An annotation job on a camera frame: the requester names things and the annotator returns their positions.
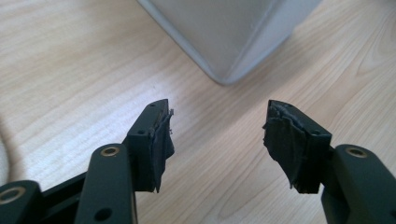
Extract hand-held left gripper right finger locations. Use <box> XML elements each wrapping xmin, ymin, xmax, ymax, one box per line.
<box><xmin>262</xmin><ymin>99</ymin><xmax>333</xmax><ymax>195</ymax></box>

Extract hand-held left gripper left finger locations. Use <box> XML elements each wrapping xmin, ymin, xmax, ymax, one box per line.
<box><xmin>124</xmin><ymin>98</ymin><xmax>176</xmax><ymax>194</ymax></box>

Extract grey plastic bin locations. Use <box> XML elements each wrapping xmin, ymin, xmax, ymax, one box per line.
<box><xmin>136</xmin><ymin>0</ymin><xmax>323</xmax><ymax>86</ymax></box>

